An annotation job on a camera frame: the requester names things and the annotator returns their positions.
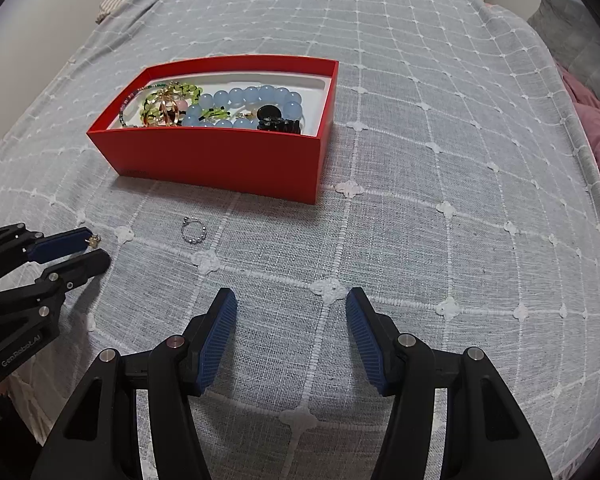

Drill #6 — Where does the black hair claw clip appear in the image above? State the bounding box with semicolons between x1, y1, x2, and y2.
257;102;302;134

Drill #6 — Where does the light blue bead bracelet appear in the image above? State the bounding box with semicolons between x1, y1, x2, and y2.
180;84;306;131

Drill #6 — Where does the red jewelry box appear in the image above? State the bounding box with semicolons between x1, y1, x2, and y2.
87;54;339;204

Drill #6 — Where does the grey pillow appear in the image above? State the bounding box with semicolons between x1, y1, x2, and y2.
528;0;600;100

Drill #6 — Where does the green bead gold ring bracelet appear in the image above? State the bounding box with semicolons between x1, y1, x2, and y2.
138;80;204;129

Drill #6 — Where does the grey checked bedspread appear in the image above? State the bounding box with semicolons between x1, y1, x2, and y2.
0;0;600;479

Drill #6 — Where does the green beaded thin bracelet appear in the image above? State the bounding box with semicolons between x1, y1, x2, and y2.
119;80;169;128

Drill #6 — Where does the silver beaded ring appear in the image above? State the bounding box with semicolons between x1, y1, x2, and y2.
180;216;208;245

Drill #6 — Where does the small gold charm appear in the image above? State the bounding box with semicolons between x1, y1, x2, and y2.
86;234;102;249

